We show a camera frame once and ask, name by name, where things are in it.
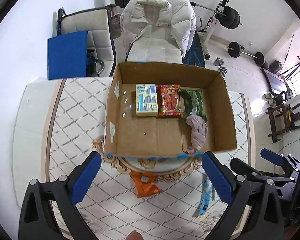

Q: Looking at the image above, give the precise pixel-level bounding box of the purple fuzzy sock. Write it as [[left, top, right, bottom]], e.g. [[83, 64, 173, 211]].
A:
[[186, 115, 207, 154]]

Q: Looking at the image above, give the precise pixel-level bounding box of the orange snack packet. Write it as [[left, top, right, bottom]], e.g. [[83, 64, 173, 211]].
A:
[[130, 172, 162, 198]]

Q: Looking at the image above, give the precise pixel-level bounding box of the light blue snack stick packet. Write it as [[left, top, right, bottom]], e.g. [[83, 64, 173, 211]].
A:
[[197, 177, 215, 218]]

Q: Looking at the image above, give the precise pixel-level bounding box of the dark wooden stand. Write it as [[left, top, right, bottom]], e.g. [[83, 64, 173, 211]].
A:
[[266, 102, 300, 143]]

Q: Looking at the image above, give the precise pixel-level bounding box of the green snack packet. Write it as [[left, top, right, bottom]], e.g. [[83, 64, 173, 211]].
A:
[[179, 89, 207, 121]]

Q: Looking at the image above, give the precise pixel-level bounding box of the red patterned packet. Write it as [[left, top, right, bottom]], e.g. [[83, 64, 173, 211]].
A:
[[156, 85, 184, 118]]

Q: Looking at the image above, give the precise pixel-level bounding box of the printed cardboard box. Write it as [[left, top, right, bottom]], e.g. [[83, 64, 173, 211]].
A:
[[104, 62, 237, 157]]

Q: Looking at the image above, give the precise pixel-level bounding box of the yellow blue tissue pack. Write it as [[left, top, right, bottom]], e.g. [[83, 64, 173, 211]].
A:
[[135, 84, 159, 117]]

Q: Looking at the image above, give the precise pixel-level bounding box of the white padded chair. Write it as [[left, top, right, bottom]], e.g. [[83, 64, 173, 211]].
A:
[[56, 7, 116, 77]]

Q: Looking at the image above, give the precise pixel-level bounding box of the chrome dumbbell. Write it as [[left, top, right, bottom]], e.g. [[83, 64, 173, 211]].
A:
[[214, 57, 228, 77]]

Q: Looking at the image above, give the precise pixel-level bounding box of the blue patterned mat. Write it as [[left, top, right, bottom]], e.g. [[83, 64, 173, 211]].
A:
[[183, 33, 205, 68]]

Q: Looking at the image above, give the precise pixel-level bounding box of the floor barbell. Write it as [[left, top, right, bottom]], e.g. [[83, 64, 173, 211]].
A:
[[228, 41, 265, 66]]

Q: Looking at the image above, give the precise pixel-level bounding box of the white weight bench rack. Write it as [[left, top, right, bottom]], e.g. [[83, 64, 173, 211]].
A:
[[198, 0, 230, 60]]

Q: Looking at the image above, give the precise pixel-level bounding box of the white puffer jacket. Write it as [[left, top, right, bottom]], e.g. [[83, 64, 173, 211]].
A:
[[120, 0, 197, 57]]

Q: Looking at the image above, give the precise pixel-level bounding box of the barbell on rack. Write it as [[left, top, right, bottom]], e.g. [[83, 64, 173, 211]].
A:
[[114, 0, 241, 31]]

